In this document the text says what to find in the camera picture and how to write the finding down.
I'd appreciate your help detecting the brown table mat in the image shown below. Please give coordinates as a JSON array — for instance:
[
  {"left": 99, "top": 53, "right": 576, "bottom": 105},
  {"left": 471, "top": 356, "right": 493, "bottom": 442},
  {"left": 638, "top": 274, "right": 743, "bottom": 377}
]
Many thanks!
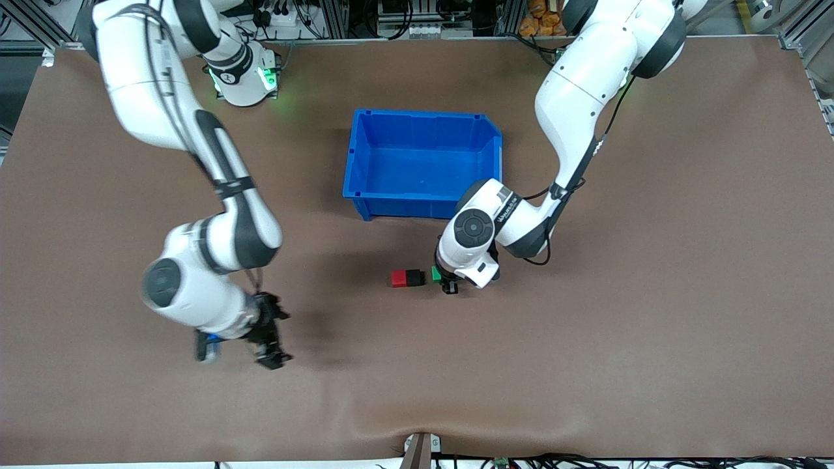
[{"left": 0, "top": 36, "right": 834, "bottom": 466}]

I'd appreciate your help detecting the blue plastic storage bin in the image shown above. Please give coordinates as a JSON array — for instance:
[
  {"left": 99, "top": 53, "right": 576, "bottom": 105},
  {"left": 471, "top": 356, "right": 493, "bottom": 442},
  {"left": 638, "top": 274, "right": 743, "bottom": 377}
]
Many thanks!
[{"left": 342, "top": 109, "right": 504, "bottom": 222}]

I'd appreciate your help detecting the metal table clamp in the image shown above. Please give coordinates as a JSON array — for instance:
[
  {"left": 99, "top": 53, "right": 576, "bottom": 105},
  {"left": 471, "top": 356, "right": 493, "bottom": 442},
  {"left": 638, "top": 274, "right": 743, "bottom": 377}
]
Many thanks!
[{"left": 401, "top": 431, "right": 442, "bottom": 469}]

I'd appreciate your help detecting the orange mesh bag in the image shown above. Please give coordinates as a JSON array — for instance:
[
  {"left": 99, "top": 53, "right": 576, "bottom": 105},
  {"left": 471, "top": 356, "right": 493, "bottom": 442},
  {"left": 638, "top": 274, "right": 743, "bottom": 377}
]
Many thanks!
[{"left": 519, "top": 0, "right": 571, "bottom": 37}]

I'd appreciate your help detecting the white power strip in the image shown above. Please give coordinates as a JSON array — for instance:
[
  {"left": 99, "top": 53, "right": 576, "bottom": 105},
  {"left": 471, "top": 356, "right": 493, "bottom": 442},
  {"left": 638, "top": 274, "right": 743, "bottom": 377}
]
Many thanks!
[{"left": 251, "top": 3, "right": 308, "bottom": 31}]

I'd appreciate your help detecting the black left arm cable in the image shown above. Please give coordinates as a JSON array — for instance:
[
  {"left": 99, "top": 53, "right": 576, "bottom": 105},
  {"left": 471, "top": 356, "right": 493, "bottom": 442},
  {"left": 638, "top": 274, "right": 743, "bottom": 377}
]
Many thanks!
[{"left": 520, "top": 73, "right": 638, "bottom": 267}]

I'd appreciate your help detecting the silver table edge rail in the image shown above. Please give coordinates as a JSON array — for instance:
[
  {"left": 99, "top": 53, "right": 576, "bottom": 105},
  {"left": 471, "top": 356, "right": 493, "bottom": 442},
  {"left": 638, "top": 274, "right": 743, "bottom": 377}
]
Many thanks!
[{"left": 55, "top": 35, "right": 783, "bottom": 50}]

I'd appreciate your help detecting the aluminium frame profile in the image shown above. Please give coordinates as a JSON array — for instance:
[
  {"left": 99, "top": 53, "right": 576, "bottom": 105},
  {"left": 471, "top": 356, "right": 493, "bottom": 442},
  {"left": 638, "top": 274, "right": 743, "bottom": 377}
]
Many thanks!
[
  {"left": 779, "top": 0, "right": 834, "bottom": 85},
  {"left": 0, "top": 0, "right": 98, "bottom": 48}
]

